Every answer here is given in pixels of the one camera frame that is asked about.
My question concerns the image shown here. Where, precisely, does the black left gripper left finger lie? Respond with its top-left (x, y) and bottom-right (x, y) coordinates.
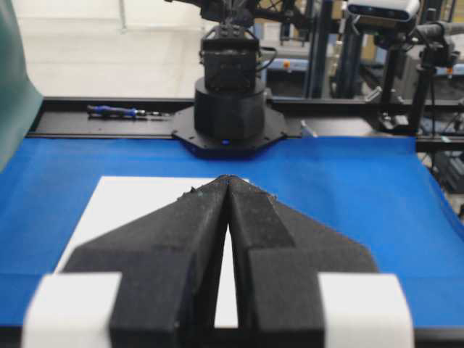
top-left (64, 176), bottom-right (228, 347)

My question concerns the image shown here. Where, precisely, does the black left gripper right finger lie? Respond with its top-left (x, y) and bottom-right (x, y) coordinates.
top-left (228, 176), bottom-right (378, 347)

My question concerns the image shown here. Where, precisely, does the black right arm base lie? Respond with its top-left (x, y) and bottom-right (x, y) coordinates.
top-left (172, 78), bottom-right (288, 157)

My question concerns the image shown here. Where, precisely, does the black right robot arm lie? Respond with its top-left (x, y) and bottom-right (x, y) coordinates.
top-left (187, 1), bottom-right (311, 93)

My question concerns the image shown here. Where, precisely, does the white board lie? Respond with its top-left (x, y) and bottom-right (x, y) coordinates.
top-left (55, 176), bottom-right (239, 328)

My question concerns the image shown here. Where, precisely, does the blue table cloth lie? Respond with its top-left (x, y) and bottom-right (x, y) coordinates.
top-left (1, 138), bottom-right (463, 326)

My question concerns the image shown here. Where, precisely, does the blue screwdriver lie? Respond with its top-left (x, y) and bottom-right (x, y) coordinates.
top-left (86, 105), bottom-right (164, 118)

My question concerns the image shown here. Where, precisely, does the black camera stand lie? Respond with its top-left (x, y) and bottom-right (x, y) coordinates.
top-left (376, 20), bottom-right (464, 138)

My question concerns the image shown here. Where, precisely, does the white depth camera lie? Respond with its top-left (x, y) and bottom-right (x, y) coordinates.
top-left (347, 0), bottom-right (421, 22)

